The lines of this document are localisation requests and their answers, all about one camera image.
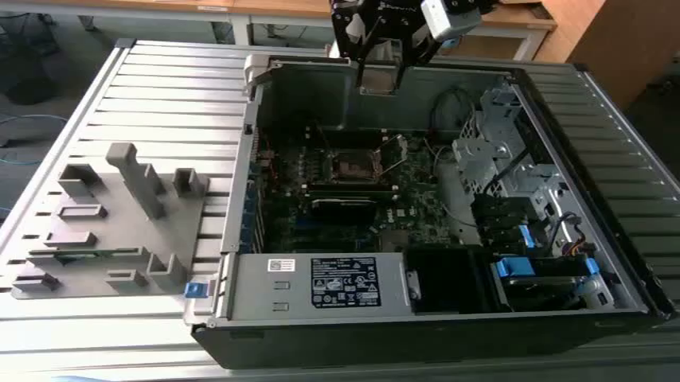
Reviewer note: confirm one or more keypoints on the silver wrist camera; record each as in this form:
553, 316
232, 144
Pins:
452, 24

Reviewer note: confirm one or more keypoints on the green motherboard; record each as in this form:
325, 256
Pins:
420, 199

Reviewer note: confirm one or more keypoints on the silver CPU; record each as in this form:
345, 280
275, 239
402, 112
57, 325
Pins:
380, 81

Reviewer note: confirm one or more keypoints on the silver power supply unit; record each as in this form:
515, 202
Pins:
256, 294

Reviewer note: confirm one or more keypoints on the wooden desk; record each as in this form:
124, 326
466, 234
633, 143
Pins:
510, 20
176, 2

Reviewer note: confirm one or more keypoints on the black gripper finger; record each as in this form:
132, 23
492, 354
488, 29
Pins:
363, 75
400, 79

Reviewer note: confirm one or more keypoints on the green RAM stick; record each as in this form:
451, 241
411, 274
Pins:
114, 252

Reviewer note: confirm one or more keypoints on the black fan shroud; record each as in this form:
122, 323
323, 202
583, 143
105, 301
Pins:
447, 278

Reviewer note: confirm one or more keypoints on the blue disk carrier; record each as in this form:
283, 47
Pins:
512, 267

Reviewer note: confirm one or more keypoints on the black bin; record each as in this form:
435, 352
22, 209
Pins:
30, 87

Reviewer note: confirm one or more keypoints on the wooden cabinet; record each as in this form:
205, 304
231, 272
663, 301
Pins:
627, 40

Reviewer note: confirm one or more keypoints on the black PC case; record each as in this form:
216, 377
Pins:
372, 342

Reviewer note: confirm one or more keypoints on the black graphics card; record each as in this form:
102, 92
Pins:
343, 215

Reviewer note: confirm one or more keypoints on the grey parts rack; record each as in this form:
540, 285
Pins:
122, 238

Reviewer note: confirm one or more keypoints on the blue case latch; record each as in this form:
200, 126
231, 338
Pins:
194, 290

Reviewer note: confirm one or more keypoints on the blue carrier tab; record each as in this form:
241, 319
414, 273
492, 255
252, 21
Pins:
526, 235

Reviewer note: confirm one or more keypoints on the dark chipset heatsink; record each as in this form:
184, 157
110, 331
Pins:
395, 240

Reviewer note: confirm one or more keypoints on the CPU socket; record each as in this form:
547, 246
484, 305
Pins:
353, 167

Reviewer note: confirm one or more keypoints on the silver metal drive cage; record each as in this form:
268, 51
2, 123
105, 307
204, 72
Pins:
474, 155

